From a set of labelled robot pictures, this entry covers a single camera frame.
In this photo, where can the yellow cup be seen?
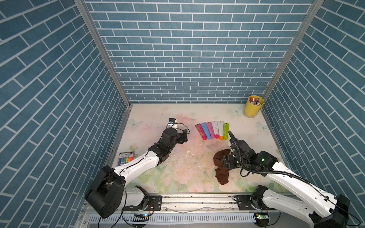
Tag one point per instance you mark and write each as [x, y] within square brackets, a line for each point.
[251, 110]

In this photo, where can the brown cloth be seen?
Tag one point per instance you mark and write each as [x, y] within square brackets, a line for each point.
[221, 173]

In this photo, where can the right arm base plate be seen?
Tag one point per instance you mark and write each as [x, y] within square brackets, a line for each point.
[245, 203]

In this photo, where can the magenta toothpaste tube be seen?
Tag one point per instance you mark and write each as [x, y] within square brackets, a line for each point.
[211, 129]

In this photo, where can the aluminium front rail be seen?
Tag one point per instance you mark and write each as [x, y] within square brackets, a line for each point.
[188, 203]

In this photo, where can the colourful card on table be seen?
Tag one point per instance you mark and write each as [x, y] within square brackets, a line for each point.
[125, 157]

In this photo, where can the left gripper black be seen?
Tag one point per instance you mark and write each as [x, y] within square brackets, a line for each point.
[184, 139]

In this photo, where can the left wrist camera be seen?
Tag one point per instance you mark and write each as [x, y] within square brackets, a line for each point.
[172, 122]

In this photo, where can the blue toothpaste tube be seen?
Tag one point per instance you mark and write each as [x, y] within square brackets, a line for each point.
[206, 130]

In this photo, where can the white orange-cap toothpaste tube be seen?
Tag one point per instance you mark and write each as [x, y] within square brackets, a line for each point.
[221, 130]

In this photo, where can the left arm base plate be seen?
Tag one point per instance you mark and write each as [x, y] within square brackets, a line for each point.
[153, 202]

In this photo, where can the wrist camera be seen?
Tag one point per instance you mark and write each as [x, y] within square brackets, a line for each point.
[172, 122]
[233, 142]

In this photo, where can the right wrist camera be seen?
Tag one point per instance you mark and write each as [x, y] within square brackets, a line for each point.
[233, 142]

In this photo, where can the white pink-cap toothpaste tube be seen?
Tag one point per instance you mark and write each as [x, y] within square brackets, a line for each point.
[216, 129]

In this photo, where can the green toothpaste tube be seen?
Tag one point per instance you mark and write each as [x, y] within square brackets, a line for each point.
[226, 127]

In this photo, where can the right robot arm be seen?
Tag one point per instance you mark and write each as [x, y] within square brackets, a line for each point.
[313, 205]

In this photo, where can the pens in cup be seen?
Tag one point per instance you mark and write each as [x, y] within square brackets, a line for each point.
[254, 101]

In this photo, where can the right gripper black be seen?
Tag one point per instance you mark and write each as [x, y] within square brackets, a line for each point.
[226, 161]

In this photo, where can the red toothpaste tube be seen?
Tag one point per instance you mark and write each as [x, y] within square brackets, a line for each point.
[201, 131]

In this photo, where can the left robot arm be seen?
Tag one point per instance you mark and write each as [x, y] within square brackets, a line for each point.
[108, 189]

